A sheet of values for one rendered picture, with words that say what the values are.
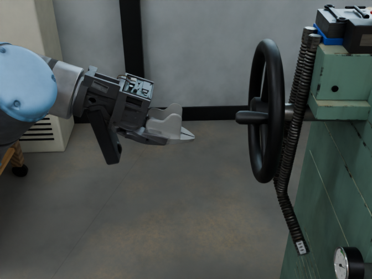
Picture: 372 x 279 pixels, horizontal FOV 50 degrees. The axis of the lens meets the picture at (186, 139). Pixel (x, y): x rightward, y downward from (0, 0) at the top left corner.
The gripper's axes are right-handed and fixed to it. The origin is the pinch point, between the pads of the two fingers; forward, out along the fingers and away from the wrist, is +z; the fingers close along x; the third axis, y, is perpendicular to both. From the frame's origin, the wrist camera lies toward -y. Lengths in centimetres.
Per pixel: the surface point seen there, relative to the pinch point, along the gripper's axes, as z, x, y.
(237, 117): 6.8, 0.0, 7.6
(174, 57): 7, 142, -43
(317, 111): 20.8, 3.2, 12.1
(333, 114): 23.8, 3.1, 12.5
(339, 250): 30.1, -12.7, -4.3
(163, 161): 16, 101, -81
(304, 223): 45, 21, -28
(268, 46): 9.2, 10.3, 17.9
